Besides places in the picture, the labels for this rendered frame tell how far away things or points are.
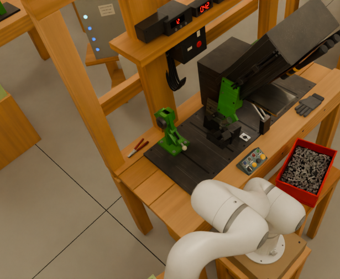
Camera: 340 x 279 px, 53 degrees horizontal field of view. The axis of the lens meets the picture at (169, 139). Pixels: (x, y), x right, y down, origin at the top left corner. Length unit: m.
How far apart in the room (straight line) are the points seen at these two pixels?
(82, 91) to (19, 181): 2.03
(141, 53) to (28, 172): 2.20
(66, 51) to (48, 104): 2.63
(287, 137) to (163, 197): 0.77
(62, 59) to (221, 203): 0.91
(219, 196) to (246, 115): 1.26
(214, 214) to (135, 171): 1.12
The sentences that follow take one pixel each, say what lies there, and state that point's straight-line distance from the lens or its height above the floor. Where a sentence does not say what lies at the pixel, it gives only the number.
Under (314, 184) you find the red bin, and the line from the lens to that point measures 1.88.
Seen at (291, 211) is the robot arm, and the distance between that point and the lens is 1.22.
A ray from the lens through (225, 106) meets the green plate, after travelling 1.84.
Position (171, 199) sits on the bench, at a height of 0.88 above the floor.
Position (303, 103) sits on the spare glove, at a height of 0.92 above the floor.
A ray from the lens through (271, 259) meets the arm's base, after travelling 1.59.
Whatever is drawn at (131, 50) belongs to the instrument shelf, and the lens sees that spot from 1.62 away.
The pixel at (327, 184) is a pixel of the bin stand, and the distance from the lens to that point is 1.99.
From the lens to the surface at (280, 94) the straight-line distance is 1.91.
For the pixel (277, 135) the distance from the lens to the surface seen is 2.01.
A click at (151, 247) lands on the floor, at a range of 2.69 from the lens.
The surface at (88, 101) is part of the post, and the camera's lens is 1.63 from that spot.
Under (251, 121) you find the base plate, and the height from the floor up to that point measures 0.90.
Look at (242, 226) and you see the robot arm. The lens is 0.86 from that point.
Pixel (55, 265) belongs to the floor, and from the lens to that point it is 2.89.
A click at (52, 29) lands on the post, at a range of 1.41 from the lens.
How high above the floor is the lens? 2.43
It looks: 49 degrees down
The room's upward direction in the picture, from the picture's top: 13 degrees counter-clockwise
